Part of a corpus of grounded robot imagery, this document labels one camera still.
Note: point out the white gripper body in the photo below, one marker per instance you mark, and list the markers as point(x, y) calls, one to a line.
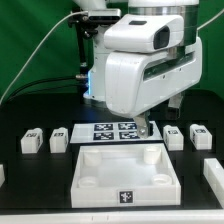
point(128, 93)

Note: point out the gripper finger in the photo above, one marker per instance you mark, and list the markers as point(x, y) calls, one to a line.
point(174, 108)
point(143, 125)

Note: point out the white square tabletop part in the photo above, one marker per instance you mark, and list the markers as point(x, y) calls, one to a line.
point(124, 175)

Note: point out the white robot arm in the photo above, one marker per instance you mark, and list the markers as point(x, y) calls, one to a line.
point(177, 55)

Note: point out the white marker sheet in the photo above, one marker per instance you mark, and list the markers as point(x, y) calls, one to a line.
point(105, 132)

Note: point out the white obstacle fixture right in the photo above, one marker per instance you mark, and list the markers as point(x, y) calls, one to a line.
point(214, 174)

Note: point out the white obstacle fixture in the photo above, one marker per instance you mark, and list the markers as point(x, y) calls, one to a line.
point(214, 174)
point(2, 175)

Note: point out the white obstacle fixture left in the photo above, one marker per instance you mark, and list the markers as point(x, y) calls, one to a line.
point(2, 175)

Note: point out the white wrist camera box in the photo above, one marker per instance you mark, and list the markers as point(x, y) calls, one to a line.
point(145, 34)

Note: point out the black camera on stand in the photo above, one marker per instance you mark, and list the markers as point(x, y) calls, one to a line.
point(86, 24)

